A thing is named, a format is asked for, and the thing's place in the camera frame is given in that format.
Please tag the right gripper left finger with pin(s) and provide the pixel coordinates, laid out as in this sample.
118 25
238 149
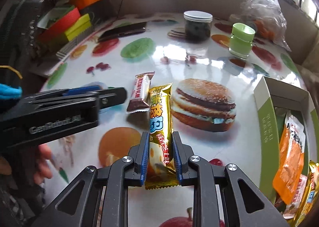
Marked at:
99 197

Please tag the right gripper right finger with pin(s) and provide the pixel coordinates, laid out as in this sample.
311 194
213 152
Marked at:
222 191

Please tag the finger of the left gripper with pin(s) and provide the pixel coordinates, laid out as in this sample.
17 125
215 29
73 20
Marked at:
81 90
105 98

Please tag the gold rice stick snack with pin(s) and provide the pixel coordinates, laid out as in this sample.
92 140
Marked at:
161 171
310 194

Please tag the orange silver konjac pouch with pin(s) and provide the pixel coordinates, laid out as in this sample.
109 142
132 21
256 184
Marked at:
292 146

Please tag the person left hand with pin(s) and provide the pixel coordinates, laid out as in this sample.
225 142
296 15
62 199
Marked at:
43 153

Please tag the red white nougat candy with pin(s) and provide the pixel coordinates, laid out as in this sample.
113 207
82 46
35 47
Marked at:
139 97

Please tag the black white striped box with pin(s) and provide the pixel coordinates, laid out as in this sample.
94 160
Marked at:
62 53

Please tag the red box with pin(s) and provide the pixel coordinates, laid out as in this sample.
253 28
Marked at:
60 26

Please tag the yellow green box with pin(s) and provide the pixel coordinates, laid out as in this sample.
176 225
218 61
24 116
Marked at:
82 24

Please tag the pink white candy wrapper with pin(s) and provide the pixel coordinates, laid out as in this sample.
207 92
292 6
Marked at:
291 209

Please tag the black smartphone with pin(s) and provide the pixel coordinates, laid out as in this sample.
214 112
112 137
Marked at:
123 31

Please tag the green white cardboard box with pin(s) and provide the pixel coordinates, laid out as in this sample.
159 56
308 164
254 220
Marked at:
270 93

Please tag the dark jar white lid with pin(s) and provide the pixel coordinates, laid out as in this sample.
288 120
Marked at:
197 25

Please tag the green glass jar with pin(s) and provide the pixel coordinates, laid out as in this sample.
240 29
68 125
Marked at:
240 43

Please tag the clear plastic bag with fruit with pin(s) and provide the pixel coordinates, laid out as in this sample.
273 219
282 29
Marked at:
266 18

